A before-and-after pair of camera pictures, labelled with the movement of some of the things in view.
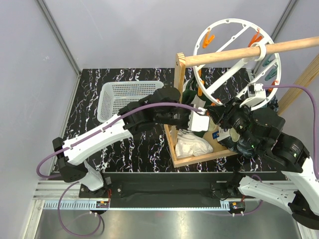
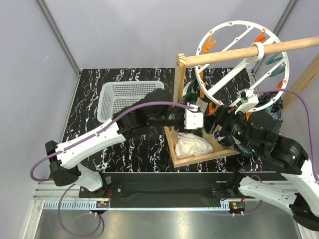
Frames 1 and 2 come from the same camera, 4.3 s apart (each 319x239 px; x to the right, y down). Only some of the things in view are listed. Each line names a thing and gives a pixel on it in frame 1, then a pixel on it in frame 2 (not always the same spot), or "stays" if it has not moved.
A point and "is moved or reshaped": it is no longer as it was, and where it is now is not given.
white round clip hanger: (250, 27) is moved or reshaped
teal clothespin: (273, 71) → (273, 59)
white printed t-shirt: (188, 144) stays
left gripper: (184, 127) stays
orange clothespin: (255, 38) → (261, 38)
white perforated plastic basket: (113, 96) stays
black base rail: (165, 186) stays
